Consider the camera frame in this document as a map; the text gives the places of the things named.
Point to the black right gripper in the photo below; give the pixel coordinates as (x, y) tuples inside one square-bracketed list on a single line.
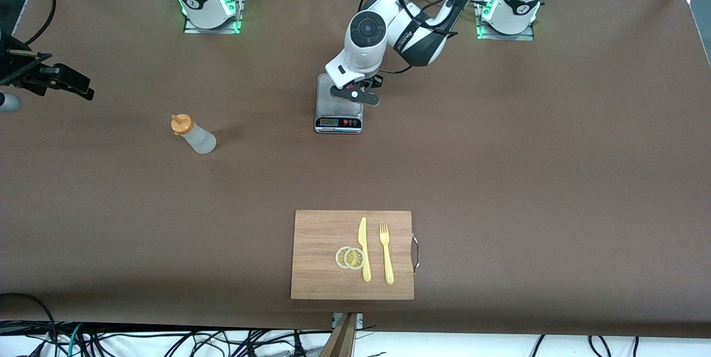
[(15, 68)]

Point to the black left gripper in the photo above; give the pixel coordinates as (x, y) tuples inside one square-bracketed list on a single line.
[(373, 81)]

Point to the clear orange-capped sauce bottle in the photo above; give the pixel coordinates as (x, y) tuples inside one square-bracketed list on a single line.
[(200, 140)]

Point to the silver digital kitchen scale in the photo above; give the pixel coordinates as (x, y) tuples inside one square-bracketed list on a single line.
[(339, 122)]

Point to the yellow plastic knife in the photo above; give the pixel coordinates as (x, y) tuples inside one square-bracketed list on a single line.
[(362, 235)]

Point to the wooden cutting board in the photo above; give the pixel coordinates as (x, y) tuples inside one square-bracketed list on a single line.
[(316, 235)]

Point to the lemon slice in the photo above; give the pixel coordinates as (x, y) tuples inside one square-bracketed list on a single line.
[(354, 259), (339, 257)]

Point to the yellow plastic fork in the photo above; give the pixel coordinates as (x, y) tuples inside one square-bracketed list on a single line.
[(387, 262)]

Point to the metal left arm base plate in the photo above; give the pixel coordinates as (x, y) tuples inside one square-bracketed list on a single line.
[(500, 36)]

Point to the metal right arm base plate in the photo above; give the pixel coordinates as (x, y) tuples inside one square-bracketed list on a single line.
[(211, 30)]

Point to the small metal bracket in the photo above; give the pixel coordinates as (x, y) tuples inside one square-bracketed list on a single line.
[(359, 319)]

